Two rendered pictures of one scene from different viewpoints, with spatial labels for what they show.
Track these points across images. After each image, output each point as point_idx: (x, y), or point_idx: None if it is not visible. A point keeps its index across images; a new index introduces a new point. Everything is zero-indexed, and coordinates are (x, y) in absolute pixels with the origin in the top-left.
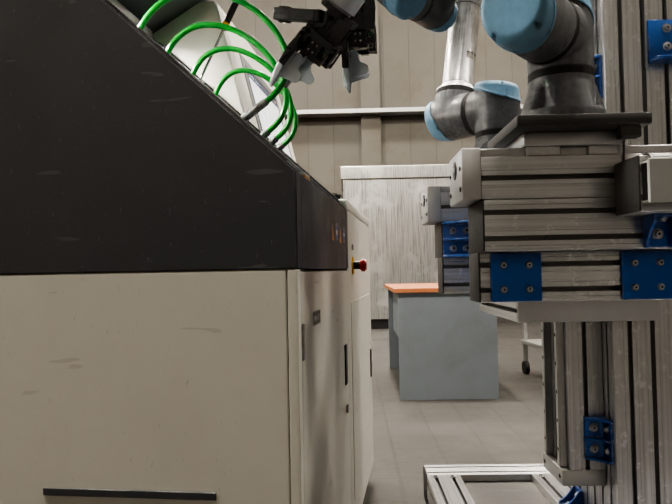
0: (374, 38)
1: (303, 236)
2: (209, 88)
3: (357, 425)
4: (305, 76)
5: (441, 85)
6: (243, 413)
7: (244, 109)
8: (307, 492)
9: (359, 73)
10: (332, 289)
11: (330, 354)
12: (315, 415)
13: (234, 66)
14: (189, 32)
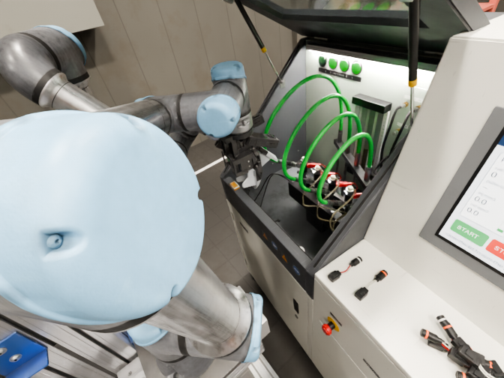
0: (224, 163)
1: (228, 196)
2: (404, 137)
3: (331, 370)
4: (262, 160)
5: (229, 284)
6: None
7: (395, 170)
8: (241, 244)
9: (242, 179)
10: (265, 250)
11: (263, 259)
12: (246, 243)
13: (421, 127)
14: (337, 97)
